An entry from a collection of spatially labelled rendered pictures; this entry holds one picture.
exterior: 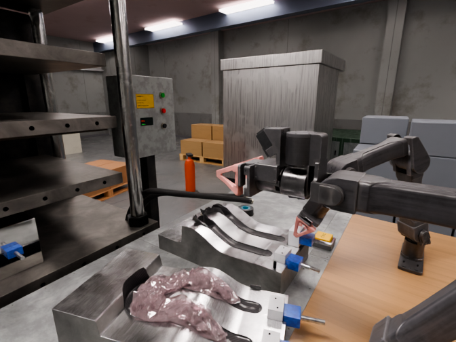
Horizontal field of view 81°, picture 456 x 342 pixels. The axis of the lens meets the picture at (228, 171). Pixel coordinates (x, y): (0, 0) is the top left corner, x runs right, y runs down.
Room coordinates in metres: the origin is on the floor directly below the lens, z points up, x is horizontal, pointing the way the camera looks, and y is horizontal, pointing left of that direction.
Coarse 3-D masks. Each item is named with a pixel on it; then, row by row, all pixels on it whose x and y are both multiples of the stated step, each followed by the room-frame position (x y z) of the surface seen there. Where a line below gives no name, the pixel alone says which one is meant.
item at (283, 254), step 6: (282, 246) 0.74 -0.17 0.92; (276, 252) 0.70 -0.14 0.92; (282, 252) 0.70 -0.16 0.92; (288, 252) 0.71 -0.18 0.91; (276, 258) 0.70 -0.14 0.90; (282, 258) 0.69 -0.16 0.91; (288, 258) 0.69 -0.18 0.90; (294, 258) 0.69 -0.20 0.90; (300, 258) 0.69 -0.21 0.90; (288, 264) 0.68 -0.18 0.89; (294, 264) 0.67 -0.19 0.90; (300, 264) 0.68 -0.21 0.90; (306, 264) 0.68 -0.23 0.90; (294, 270) 0.67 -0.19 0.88; (318, 270) 0.65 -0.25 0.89
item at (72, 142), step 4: (64, 136) 6.69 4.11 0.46; (68, 136) 6.75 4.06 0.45; (72, 136) 6.83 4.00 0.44; (76, 136) 6.91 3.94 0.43; (64, 140) 6.68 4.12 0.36; (68, 140) 6.74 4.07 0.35; (72, 140) 6.82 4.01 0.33; (76, 140) 6.90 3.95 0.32; (80, 140) 6.98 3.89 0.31; (64, 144) 6.67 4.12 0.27; (68, 144) 6.73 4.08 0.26; (72, 144) 6.81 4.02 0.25; (76, 144) 6.89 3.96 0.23; (80, 144) 6.97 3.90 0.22; (64, 148) 6.65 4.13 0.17; (68, 148) 6.72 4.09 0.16; (72, 148) 6.80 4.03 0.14; (76, 148) 6.87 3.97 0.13; (80, 148) 6.96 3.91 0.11; (68, 152) 6.71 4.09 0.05; (72, 152) 6.78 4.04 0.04; (76, 152) 6.86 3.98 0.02; (80, 152) 6.94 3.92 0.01
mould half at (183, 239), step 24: (192, 216) 1.08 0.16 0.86; (216, 216) 0.92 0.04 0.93; (240, 216) 0.97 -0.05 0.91; (168, 240) 0.89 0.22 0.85; (192, 240) 0.82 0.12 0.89; (216, 240) 0.80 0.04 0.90; (240, 240) 0.83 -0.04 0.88; (264, 240) 0.83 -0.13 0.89; (216, 264) 0.77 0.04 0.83; (240, 264) 0.72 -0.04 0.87; (264, 264) 0.68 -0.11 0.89; (264, 288) 0.67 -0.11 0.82
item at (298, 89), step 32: (224, 64) 4.21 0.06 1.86; (256, 64) 3.89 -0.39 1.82; (288, 64) 3.63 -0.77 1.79; (320, 64) 3.46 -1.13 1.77; (224, 96) 4.24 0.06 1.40; (256, 96) 3.91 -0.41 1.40; (288, 96) 3.64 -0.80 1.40; (320, 96) 3.55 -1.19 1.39; (224, 128) 4.25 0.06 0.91; (256, 128) 3.91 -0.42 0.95; (320, 128) 3.65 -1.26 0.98; (224, 160) 4.25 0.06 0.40
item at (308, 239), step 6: (300, 228) 0.80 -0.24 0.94; (288, 234) 0.79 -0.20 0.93; (306, 234) 0.79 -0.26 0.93; (312, 234) 0.79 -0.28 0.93; (288, 240) 0.79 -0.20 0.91; (294, 240) 0.78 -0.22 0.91; (300, 240) 0.77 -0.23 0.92; (306, 240) 0.76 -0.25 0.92; (312, 240) 0.76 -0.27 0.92; (318, 240) 0.76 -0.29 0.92; (294, 246) 0.78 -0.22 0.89; (330, 246) 0.74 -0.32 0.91
